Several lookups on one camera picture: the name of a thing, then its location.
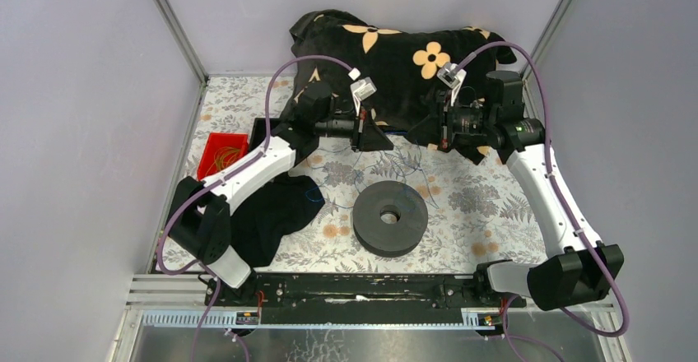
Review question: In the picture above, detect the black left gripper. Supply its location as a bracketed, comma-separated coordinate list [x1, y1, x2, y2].
[312, 100, 392, 151]

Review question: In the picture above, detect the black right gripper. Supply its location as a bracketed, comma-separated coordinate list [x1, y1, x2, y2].
[407, 90, 496, 148]

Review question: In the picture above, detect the blue cable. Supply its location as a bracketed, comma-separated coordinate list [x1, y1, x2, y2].
[302, 130, 445, 213]

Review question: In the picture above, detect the grey perforated spool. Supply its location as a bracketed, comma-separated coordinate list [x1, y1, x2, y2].
[351, 180, 429, 258]

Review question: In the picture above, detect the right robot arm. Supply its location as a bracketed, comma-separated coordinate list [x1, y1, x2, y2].
[408, 68, 624, 311]

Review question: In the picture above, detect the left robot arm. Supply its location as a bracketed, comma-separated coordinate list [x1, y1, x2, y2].
[164, 77, 393, 305]

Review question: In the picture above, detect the black flower-pattern plush blanket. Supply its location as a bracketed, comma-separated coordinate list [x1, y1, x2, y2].
[271, 9, 502, 134]

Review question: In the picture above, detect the floral table mat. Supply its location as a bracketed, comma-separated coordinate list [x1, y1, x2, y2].
[155, 73, 551, 275]

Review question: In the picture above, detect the black plastic box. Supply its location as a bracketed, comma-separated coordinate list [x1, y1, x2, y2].
[248, 118, 290, 158]

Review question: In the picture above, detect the black cloth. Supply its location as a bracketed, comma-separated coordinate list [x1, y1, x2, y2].
[230, 173, 325, 268]

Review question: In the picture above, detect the red plastic box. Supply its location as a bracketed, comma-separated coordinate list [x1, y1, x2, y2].
[197, 132, 249, 180]

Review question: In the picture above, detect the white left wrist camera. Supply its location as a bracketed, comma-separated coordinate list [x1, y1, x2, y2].
[348, 67, 377, 116]

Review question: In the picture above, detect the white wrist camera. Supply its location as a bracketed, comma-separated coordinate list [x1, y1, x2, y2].
[436, 63, 467, 106]
[348, 67, 377, 116]

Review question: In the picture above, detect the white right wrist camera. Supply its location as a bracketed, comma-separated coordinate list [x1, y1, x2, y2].
[436, 63, 467, 106]

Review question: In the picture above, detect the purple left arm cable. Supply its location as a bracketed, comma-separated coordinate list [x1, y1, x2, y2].
[155, 55, 361, 362]

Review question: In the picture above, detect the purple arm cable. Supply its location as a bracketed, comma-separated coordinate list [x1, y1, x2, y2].
[155, 55, 361, 362]
[452, 40, 631, 362]

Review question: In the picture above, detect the green cable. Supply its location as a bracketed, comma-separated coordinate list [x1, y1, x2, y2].
[209, 146, 244, 174]

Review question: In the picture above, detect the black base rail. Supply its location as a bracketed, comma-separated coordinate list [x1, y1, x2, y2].
[204, 272, 510, 329]

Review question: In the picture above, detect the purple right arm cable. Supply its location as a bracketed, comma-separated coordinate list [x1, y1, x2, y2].
[452, 40, 631, 362]

